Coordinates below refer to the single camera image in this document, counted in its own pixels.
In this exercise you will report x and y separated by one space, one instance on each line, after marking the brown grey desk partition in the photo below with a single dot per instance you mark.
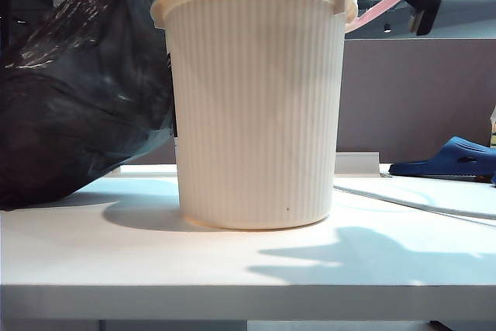
418 94

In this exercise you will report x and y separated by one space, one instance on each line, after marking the small black ceiling spotlight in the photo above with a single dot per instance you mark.
388 28

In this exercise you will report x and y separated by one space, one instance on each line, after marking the navy blue foam slipper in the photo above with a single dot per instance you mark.
445 160

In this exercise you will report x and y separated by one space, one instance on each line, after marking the cream ribbed plastic trash can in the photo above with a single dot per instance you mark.
255 114

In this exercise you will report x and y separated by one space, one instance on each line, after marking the black plastic garbage bag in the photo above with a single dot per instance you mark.
77 114

